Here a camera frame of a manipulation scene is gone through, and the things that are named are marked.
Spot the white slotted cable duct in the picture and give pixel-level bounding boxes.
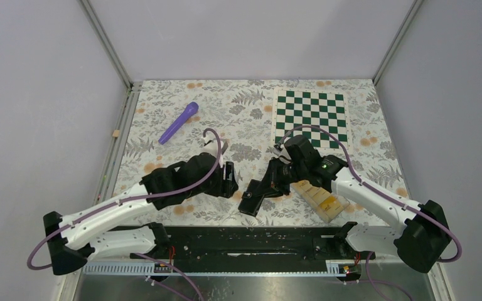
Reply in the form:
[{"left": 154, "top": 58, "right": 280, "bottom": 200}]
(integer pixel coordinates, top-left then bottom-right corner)
[{"left": 83, "top": 260, "right": 362, "bottom": 278}]

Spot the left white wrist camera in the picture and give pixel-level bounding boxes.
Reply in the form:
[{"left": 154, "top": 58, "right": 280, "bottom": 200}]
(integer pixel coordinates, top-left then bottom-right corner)
[{"left": 202, "top": 137, "right": 228, "bottom": 167}]

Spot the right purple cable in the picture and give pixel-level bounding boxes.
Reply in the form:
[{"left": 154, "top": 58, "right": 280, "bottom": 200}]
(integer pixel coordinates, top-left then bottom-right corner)
[{"left": 280, "top": 124, "right": 463, "bottom": 263}]

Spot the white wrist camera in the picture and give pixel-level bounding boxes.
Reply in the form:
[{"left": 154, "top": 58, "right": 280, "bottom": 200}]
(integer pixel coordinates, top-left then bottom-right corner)
[
  {"left": 272, "top": 144, "right": 291, "bottom": 164},
  {"left": 202, "top": 137, "right": 228, "bottom": 167}
]

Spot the black leather card holder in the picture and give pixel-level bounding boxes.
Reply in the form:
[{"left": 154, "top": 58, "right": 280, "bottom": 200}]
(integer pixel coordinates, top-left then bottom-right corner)
[{"left": 238, "top": 185, "right": 264, "bottom": 217}]

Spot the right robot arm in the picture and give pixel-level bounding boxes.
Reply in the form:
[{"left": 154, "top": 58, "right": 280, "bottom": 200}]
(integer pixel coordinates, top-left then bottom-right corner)
[{"left": 238, "top": 135, "right": 452, "bottom": 273}]

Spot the clear box of cards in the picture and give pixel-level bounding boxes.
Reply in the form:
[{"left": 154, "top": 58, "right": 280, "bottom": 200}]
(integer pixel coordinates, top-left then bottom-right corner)
[{"left": 291, "top": 181, "right": 350, "bottom": 223}]

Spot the floral tablecloth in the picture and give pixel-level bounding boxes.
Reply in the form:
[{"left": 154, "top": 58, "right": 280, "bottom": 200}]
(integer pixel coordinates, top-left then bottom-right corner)
[{"left": 109, "top": 79, "right": 408, "bottom": 226}]

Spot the green white chessboard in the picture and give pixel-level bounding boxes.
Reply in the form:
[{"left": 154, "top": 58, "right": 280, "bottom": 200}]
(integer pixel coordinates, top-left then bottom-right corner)
[{"left": 271, "top": 88, "right": 353, "bottom": 154}]

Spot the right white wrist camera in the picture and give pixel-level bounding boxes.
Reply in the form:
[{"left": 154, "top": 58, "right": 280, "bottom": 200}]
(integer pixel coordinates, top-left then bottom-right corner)
[{"left": 272, "top": 144, "right": 291, "bottom": 164}]

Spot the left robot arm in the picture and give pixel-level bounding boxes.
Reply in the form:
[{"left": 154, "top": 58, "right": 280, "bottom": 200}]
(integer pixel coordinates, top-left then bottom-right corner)
[{"left": 43, "top": 152, "right": 238, "bottom": 275}]

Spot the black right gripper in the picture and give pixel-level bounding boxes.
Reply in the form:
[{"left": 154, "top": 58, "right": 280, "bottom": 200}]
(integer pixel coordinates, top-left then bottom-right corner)
[{"left": 253, "top": 157, "right": 308, "bottom": 199}]

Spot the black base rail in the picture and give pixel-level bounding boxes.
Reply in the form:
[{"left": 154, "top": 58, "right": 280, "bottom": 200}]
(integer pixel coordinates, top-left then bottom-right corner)
[{"left": 129, "top": 222, "right": 377, "bottom": 275}]

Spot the purple toy microphone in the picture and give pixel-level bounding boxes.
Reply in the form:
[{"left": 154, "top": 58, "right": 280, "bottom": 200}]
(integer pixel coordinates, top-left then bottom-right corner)
[{"left": 158, "top": 102, "right": 199, "bottom": 145}]

